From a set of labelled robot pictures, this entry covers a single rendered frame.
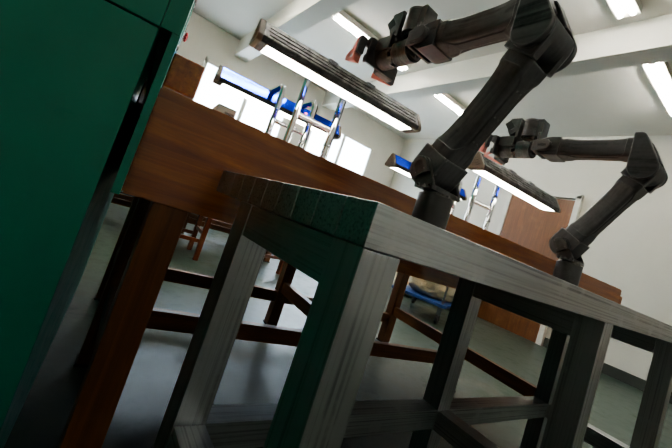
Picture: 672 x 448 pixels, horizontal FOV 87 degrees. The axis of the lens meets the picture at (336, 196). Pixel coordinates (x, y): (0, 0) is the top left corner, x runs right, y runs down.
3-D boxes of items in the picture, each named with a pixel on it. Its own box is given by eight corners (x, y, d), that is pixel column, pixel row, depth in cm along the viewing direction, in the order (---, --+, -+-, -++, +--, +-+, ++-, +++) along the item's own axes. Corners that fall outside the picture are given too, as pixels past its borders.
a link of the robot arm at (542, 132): (519, 116, 117) (558, 113, 107) (531, 127, 122) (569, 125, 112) (510, 149, 116) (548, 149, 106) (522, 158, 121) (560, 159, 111)
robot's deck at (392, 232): (682, 346, 96) (686, 332, 97) (363, 247, 29) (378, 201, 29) (428, 258, 170) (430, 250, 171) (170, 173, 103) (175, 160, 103)
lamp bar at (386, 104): (420, 132, 124) (426, 113, 124) (255, 37, 93) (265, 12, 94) (405, 134, 131) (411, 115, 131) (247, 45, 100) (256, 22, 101)
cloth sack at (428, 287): (469, 308, 417) (479, 276, 421) (432, 300, 375) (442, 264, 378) (432, 292, 463) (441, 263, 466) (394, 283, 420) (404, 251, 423)
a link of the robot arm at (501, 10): (413, 22, 77) (569, -38, 52) (439, 45, 82) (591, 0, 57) (396, 75, 76) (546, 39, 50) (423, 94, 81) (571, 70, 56)
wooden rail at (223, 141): (610, 333, 145) (622, 289, 147) (120, 192, 57) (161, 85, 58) (578, 321, 156) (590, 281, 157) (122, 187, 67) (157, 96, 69)
